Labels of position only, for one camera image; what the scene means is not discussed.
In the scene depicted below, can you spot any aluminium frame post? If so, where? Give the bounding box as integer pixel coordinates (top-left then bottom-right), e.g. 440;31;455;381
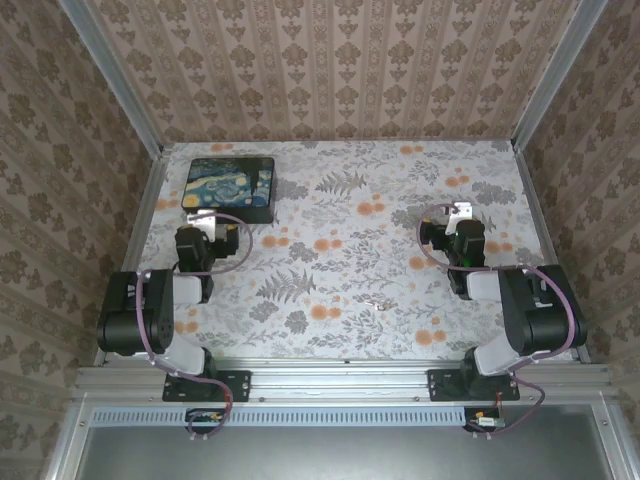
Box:
57;0;167;157
510;0;609;152

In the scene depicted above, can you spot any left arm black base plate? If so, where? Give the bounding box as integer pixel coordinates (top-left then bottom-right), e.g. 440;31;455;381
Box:
162;368;252;403

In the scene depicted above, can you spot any grey metal sheet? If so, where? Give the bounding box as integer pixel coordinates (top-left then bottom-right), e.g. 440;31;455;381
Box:
74;404;621;480

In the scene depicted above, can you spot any aluminium mounting rail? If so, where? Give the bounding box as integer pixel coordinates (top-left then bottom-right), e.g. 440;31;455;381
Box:
74;357;614;401

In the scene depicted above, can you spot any black box with painting lid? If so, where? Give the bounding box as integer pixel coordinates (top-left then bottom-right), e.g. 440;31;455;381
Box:
180;156;278;226

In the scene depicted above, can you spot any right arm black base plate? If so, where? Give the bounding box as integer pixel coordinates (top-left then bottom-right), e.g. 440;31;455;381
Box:
427;368;521;402

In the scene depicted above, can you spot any white slotted cable duct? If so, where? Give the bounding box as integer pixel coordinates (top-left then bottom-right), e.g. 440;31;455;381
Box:
92;405;469;428

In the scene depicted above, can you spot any small circuit board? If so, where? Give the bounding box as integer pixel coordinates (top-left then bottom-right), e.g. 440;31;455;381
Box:
185;407;230;435
465;407;507;434

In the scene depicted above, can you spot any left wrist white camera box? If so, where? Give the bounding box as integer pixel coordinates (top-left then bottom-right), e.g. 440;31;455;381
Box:
183;208;220;242

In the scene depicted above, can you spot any aluminium table side rail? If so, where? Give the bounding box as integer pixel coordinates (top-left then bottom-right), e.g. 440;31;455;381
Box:
514;144;591;364
93;149;174;367

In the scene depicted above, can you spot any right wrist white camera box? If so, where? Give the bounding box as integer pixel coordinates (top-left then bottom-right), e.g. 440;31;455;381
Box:
446;201;475;236

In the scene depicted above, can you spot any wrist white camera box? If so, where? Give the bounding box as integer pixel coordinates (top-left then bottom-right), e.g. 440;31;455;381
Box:
446;201;475;236
183;208;220;242

